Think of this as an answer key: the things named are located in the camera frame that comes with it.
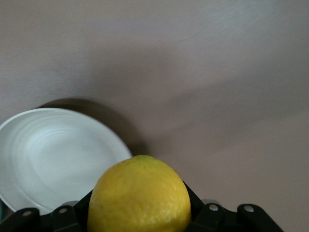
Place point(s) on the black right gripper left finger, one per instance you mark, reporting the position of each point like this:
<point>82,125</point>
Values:
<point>60,222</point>

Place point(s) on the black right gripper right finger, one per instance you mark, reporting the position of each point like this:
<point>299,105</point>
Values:
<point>217,220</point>

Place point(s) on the yellow lemon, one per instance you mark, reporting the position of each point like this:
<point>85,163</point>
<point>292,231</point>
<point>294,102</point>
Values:
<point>140,198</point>

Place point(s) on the pale beige plate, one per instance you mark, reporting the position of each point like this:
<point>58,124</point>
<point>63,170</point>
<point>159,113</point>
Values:
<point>55,157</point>

